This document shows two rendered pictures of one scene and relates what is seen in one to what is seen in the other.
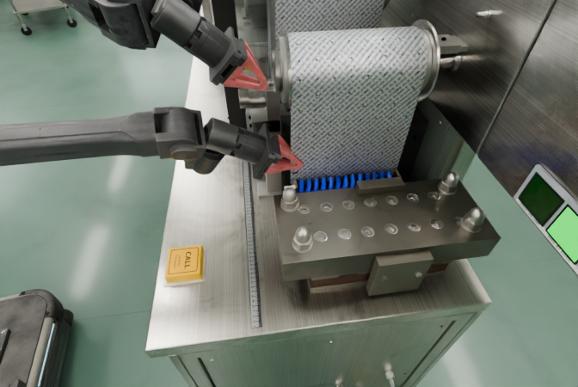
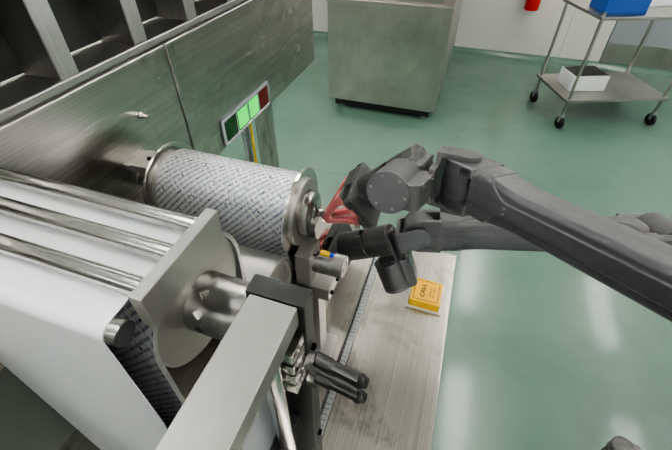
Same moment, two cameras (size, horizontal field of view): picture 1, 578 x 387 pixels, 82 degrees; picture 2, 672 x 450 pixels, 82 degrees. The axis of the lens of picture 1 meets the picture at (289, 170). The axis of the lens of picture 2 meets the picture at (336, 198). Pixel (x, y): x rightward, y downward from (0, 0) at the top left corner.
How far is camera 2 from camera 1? 102 cm
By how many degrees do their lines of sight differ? 93
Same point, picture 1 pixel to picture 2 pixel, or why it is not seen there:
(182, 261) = (427, 290)
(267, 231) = (346, 299)
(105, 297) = not seen: outside the picture
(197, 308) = (419, 265)
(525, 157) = (214, 129)
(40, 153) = not seen: hidden behind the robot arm
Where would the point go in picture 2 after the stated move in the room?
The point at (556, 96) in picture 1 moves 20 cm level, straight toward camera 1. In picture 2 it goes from (203, 93) to (290, 80)
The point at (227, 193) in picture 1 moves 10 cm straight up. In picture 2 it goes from (368, 361) to (371, 336)
